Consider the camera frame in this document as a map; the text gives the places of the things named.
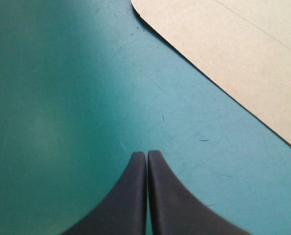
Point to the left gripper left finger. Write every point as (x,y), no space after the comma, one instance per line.
(126,203)

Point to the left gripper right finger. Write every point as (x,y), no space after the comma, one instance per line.
(175,210)

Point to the brown cardboard box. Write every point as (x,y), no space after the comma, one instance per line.
(236,49)

